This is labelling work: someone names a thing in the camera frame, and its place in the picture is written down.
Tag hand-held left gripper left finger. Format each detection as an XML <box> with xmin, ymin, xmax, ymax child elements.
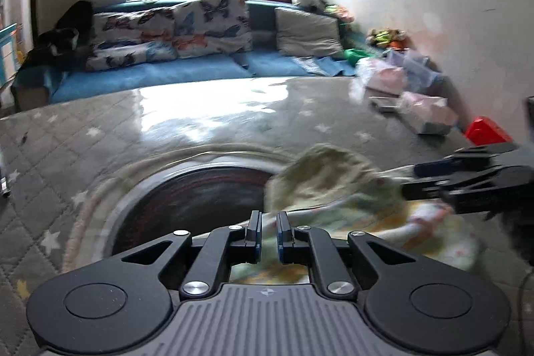
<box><xmin>119</xmin><ymin>210</ymin><xmax>263</xmax><ymax>300</ymax></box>

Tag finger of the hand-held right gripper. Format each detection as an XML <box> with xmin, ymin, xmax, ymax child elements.
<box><xmin>414</xmin><ymin>142</ymin><xmax>523</xmax><ymax>179</ymax></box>
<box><xmin>399</xmin><ymin>168</ymin><xmax>506</xmax><ymax>215</ymax></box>

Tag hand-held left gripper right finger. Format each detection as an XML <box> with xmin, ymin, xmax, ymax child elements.
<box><xmin>276</xmin><ymin>211</ymin><xmax>421</xmax><ymax>295</ymax></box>

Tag yellow-green patterned garment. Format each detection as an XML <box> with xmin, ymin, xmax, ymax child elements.
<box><xmin>227</xmin><ymin>143</ymin><xmax>480</xmax><ymax>287</ymax></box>

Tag red plastic box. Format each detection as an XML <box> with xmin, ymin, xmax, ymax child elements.
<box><xmin>464</xmin><ymin>116</ymin><xmax>514</xmax><ymax>147</ymax></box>

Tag round metal table recess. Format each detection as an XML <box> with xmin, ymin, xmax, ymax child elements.
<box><xmin>62</xmin><ymin>149</ymin><xmax>303</xmax><ymax>274</ymax></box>

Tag small flat grey box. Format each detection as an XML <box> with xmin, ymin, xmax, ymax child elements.
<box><xmin>369</xmin><ymin>96</ymin><xmax>400</xmax><ymax>113</ymax></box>

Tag clear plastic storage box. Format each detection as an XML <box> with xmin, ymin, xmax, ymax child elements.
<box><xmin>388</xmin><ymin>48</ymin><xmax>440</xmax><ymax>88</ymax></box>

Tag brown green plush toys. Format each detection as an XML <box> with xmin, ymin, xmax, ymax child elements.
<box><xmin>367</xmin><ymin>28</ymin><xmax>408</xmax><ymax>49</ymax></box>

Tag green pink plush toy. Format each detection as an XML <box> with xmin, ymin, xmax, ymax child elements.
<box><xmin>325</xmin><ymin>5</ymin><xmax>356</xmax><ymax>24</ymax></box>

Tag grey pillow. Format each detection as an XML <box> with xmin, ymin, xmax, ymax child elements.
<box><xmin>274</xmin><ymin>7</ymin><xmax>344</xmax><ymax>57</ymax></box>

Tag blue sofa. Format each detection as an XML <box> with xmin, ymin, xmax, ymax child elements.
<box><xmin>10</xmin><ymin>0</ymin><xmax>376</xmax><ymax>109</ymax></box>

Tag grey quilted star table cover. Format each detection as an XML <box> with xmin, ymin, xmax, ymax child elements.
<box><xmin>0</xmin><ymin>74</ymin><xmax>534</xmax><ymax>356</ymax></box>

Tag large butterfly print pillow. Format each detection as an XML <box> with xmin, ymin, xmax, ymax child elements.
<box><xmin>172</xmin><ymin>0</ymin><xmax>254</xmax><ymax>59</ymax></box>

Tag folded butterfly print quilt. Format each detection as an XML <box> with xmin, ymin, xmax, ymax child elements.
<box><xmin>85</xmin><ymin>40</ymin><xmax>179</xmax><ymax>72</ymax></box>

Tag small butterfly print pillow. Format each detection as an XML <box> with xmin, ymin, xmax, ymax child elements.
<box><xmin>92</xmin><ymin>7</ymin><xmax>177</xmax><ymax>49</ymax></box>

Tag black clothing pile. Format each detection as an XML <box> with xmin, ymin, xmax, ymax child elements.
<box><xmin>24</xmin><ymin>28</ymin><xmax>89</xmax><ymax>72</ymax></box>

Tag black bag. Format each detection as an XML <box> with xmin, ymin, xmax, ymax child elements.
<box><xmin>56</xmin><ymin>1</ymin><xmax>95</xmax><ymax>35</ymax></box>

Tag blue white cabinet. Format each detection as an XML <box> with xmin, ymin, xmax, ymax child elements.
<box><xmin>0</xmin><ymin>21</ymin><xmax>20</xmax><ymax>107</ymax></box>

